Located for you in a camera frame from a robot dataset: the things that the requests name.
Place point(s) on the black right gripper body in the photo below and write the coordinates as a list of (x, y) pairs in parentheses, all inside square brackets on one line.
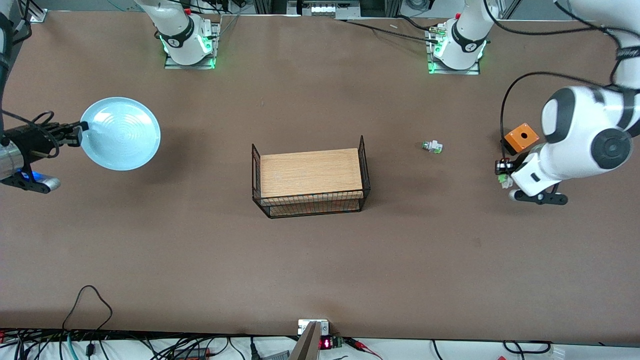
[(31, 140)]

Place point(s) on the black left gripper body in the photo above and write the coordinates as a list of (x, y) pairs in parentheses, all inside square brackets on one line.
[(514, 164)]

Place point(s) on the light blue round plate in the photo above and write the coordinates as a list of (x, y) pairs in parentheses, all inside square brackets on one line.
[(120, 134)]

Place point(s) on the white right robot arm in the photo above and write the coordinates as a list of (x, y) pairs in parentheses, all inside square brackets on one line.
[(182, 40)]

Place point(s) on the orange button box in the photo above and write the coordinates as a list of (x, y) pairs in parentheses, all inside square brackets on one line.
[(521, 136)]

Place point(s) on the aluminium profile piece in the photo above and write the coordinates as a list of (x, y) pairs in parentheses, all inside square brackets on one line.
[(39, 15)]

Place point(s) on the light wooden board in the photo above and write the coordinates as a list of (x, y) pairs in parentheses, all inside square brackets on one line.
[(310, 172)]

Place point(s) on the red clip lead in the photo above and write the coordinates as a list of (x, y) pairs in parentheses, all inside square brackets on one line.
[(362, 346)]

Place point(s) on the grey power strip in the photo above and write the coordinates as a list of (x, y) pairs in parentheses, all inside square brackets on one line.
[(325, 7)]

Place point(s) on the red LED display module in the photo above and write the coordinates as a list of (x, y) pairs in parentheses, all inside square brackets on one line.
[(331, 343)]

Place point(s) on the green push button switch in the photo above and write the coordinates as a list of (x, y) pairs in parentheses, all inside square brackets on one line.
[(433, 147)]

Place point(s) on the aluminium left arm base plate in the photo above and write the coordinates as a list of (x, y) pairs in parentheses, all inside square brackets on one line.
[(472, 71)]

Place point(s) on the grey metal camera stand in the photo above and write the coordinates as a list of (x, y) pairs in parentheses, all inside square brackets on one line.
[(310, 340)]

